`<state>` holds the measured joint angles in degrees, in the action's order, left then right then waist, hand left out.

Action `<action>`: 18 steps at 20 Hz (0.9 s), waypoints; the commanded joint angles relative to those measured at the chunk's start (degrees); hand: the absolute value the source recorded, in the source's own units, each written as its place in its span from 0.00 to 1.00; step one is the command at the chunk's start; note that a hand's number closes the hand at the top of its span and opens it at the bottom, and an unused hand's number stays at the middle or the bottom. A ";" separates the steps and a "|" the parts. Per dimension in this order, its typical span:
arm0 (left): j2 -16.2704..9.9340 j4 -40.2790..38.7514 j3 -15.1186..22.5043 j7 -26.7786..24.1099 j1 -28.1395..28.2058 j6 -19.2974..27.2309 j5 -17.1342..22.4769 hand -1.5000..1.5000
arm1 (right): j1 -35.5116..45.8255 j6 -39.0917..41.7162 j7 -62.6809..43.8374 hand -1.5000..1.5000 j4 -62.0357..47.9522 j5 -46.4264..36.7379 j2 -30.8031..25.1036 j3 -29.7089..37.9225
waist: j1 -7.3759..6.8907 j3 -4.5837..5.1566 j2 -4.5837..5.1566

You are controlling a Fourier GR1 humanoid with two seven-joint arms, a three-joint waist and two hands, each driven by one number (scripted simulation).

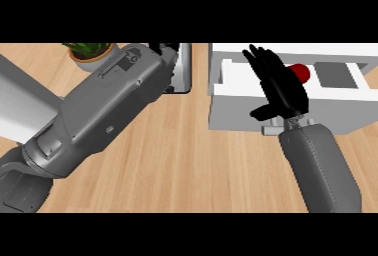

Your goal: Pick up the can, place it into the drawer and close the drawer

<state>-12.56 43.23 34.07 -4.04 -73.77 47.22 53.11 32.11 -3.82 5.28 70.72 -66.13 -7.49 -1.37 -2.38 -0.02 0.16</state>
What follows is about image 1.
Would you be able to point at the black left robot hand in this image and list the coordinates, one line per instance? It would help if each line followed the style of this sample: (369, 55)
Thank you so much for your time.
(157, 47)

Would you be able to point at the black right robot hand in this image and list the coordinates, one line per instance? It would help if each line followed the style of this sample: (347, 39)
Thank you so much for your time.
(281, 86)

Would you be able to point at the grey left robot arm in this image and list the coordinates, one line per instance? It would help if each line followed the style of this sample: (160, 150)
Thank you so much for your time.
(108, 106)

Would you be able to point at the silver appliance with dark base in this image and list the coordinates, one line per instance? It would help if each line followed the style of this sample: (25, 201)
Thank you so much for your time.
(183, 66)

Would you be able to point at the green potted plant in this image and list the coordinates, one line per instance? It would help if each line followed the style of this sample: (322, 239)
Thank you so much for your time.
(90, 53)

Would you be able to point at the white cabinet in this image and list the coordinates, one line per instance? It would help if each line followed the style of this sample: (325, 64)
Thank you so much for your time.
(319, 49)

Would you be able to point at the grey flat appliance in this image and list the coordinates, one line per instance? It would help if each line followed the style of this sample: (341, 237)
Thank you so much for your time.
(19, 100)

